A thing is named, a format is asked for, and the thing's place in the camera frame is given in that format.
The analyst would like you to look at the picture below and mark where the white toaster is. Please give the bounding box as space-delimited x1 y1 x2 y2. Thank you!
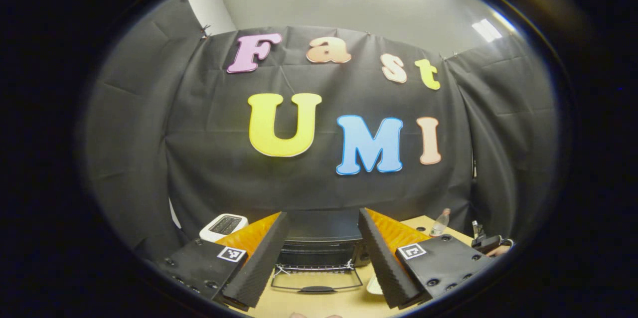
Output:
199 213 249 243

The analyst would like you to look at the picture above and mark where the clear water bottle red label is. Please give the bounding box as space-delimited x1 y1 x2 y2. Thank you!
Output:
430 208 451 237

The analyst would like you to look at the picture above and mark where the black electric oven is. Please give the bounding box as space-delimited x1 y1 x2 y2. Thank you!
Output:
271 210 372 294

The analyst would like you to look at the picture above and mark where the small ceiling light panel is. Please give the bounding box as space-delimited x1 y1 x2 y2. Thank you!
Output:
472 18 503 42

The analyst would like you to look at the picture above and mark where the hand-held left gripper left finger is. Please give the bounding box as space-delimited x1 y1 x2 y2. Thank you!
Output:
156 211 290 309

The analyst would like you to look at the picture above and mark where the black backdrop cloth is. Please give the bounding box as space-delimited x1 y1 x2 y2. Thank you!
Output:
80 0 561 259

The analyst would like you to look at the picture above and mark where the oven wire rack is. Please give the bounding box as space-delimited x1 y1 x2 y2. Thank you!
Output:
273 263 355 275

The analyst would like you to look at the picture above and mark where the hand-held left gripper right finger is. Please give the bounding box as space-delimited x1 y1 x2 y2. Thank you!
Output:
357 208 495 309

